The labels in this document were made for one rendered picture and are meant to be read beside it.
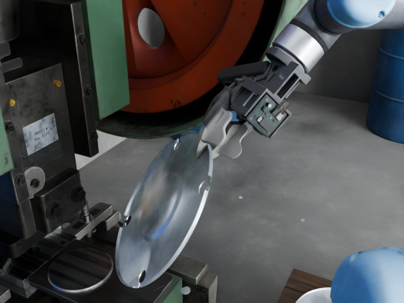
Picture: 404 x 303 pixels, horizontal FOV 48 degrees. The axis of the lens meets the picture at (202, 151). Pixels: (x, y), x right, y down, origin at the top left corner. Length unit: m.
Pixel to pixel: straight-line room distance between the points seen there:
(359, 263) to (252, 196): 2.07
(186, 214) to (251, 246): 1.51
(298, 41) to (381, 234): 1.81
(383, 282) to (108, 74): 0.59
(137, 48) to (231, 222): 1.43
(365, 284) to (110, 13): 0.61
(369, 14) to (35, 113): 0.53
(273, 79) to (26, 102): 0.40
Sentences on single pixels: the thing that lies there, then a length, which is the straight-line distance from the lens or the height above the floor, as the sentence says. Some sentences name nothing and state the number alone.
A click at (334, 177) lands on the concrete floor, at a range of 2.83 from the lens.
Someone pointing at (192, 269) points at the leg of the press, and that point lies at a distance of 1.12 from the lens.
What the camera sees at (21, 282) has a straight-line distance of 0.96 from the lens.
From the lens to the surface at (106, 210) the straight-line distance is 1.14.
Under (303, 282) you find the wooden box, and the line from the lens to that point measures 1.54.
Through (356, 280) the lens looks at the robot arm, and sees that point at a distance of 0.50.
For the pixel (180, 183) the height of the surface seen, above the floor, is 1.00.
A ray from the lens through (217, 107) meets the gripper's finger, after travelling 0.72.
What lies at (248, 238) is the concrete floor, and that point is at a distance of 2.25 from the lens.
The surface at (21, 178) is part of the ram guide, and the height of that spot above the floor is 1.04.
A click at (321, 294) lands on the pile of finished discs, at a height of 0.37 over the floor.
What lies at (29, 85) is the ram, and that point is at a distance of 0.78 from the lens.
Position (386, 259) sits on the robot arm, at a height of 1.09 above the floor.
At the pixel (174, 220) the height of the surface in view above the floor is 0.96.
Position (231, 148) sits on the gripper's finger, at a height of 1.06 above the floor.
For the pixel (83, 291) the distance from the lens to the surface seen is 0.89.
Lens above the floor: 1.39
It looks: 28 degrees down
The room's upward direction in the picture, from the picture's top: straight up
